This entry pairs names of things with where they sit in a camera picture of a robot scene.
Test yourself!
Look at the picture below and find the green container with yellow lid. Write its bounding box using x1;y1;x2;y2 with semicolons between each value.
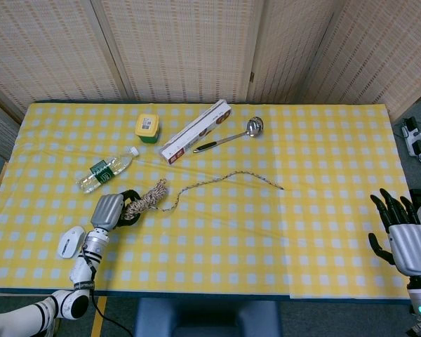
134;113;161;145

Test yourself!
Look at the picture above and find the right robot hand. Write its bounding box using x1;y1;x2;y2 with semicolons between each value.
368;188;421;277

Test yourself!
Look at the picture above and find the white power strip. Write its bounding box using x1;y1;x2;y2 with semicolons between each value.
401;117;421;158

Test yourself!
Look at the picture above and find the yellow white checkered tablecloth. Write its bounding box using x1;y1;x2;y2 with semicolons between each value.
0;102;421;301

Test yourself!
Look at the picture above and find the long white cardboard box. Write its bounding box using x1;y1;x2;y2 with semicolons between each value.
159;99;233;166

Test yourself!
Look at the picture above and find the steel ladle with black handle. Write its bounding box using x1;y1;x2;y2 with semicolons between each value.
192;116;265;154

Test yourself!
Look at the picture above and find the white computer mouse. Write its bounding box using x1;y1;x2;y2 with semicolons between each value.
57;225;87;259

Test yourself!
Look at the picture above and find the braided speckled rope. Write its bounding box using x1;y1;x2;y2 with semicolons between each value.
124;171;288;217

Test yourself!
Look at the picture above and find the clear plastic water bottle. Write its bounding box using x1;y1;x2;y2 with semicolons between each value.
75;146;140;194

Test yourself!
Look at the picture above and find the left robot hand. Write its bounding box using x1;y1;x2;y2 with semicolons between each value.
90;188;143;231

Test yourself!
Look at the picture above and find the blue chair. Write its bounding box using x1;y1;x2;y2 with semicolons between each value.
135;297;281;337

